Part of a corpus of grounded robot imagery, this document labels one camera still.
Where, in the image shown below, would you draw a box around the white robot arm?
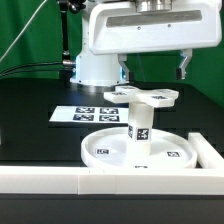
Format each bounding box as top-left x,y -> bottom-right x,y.
72,0 -> 222,86

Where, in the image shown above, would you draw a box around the white cross-shaped table base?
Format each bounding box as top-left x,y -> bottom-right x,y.
104,86 -> 179,108

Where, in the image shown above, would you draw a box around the white marker sheet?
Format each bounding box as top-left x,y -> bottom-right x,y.
49,106 -> 128,123

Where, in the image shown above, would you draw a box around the black cable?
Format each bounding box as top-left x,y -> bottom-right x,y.
0,61 -> 76,80

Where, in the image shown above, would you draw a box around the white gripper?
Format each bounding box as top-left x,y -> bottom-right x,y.
89,0 -> 222,82

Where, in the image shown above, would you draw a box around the white cable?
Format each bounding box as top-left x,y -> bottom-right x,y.
0,0 -> 48,64

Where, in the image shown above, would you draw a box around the black camera stand pole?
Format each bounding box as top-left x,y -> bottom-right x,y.
56,0 -> 86,83

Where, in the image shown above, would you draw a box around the white L-shaped fence wall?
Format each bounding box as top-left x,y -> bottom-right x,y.
0,133 -> 224,195

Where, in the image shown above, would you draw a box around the white round table top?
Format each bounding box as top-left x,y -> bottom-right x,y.
81,127 -> 197,170

